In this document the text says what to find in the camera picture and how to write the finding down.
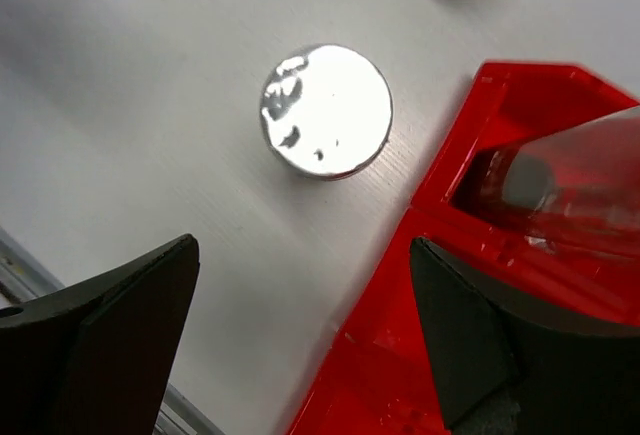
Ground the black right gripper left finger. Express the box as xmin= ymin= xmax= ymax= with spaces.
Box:
xmin=0 ymin=233 xmax=201 ymax=435

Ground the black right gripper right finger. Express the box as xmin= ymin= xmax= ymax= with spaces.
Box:
xmin=410 ymin=238 xmax=639 ymax=434

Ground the dark-sauce glass bottle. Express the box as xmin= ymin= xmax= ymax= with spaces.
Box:
xmin=472 ymin=104 xmax=640 ymax=256

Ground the blue-label spice shaker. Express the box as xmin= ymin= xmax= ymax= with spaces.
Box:
xmin=259 ymin=43 xmax=394 ymax=180

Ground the red plastic divided tray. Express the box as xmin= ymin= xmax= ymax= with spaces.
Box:
xmin=290 ymin=62 xmax=639 ymax=434

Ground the aluminium table frame rail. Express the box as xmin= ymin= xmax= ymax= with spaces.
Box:
xmin=0 ymin=224 xmax=226 ymax=435

